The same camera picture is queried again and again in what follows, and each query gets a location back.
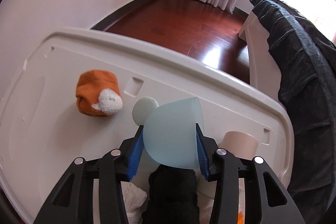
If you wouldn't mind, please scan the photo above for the bed with dark blanket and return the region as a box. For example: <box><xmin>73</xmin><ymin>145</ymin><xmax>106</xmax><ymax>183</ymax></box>
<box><xmin>250</xmin><ymin>0</ymin><xmax>335</xmax><ymax>223</ymax></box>

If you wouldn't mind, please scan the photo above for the beige cylindrical bottle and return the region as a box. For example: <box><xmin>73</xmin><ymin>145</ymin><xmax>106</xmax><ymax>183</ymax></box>
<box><xmin>220</xmin><ymin>131</ymin><xmax>259</xmax><ymax>160</ymax></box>

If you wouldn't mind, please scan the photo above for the light blue bear cup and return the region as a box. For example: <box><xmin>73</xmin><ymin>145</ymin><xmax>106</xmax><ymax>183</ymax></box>
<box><xmin>132</xmin><ymin>97</ymin><xmax>204</xmax><ymax>169</ymax></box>

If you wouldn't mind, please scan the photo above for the white plastic storage box lid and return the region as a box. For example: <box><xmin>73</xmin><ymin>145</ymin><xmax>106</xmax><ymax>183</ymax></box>
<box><xmin>1</xmin><ymin>28</ymin><xmax>294</xmax><ymax>223</ymax></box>

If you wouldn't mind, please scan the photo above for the orange tissue pack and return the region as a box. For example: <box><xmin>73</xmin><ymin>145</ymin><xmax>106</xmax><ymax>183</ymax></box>
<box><xmin>237</xmin><ymin>210</ymin><xmax>244</xmax><ymax>224</ymax></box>

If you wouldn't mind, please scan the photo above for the white tissue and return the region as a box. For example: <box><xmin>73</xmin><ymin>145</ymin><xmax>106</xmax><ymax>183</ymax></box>
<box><xmin>121</xmin><ymin>181</ymin><xmax>147</xmax><ymax>223</ymax></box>

